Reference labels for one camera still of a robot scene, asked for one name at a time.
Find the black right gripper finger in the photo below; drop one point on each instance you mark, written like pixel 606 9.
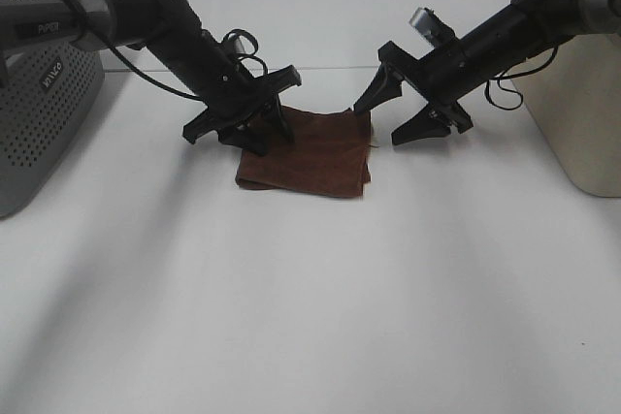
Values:
pixel 384 86
pixel 424 125

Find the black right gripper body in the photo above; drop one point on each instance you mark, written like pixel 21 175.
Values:
pixel 435 77

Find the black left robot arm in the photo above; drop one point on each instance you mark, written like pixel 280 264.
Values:
pixel 153 24

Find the grey perforated laundry basket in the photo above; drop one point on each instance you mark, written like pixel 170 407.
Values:
pixel 48 87

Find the brown microfiber towel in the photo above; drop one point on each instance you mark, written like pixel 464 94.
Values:
pixel 329 156

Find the beige plastic bin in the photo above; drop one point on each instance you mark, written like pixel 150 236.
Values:
pixel 575 101

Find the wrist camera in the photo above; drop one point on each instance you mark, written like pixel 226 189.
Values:
pixel 425 22
pixel 233 46

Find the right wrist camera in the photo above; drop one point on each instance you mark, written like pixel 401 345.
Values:
pixel 425 22

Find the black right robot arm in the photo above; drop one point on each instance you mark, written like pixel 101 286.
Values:
pixel 526 28

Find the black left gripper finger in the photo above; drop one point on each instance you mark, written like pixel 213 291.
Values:
pixel 243 138
pixel 274 115

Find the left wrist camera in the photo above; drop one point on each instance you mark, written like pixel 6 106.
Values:
pixel 233 46

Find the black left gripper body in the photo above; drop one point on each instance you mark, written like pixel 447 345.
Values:
pixel 233 96

